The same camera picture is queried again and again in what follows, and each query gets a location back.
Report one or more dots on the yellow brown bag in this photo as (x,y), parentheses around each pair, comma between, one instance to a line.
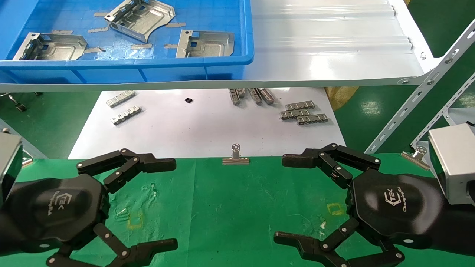
(340,97)

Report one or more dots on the white ribbed shelf panel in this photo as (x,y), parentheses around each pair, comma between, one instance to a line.
(334,44)

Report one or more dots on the blue plastic bin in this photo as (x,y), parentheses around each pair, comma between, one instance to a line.
(122,72)

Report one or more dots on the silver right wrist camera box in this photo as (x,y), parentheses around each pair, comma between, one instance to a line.
(454,155)

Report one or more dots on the white slotted angle bar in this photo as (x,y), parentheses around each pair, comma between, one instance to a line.
(441,113)
(419,92)

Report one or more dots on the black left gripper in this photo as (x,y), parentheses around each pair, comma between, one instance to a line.
(55,211)

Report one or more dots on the stamped metal plate part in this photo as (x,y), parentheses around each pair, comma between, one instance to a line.
(59,48)
(207,46)
(143,18)

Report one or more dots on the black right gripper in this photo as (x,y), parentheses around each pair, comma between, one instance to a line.
(397,207)

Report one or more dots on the black caster wheel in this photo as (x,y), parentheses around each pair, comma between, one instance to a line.
(19,105)

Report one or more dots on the grey tape strip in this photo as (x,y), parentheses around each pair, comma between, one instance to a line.
(170,46)
(98,29)
(175,25)
(101,14)
(62,32)
(141,46)
(93,50)

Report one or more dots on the white board sheet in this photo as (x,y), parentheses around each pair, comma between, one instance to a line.
(207,129)

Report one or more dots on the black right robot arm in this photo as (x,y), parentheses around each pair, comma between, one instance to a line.
(460,226)

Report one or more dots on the green table mat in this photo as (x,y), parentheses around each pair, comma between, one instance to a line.
(230,207)

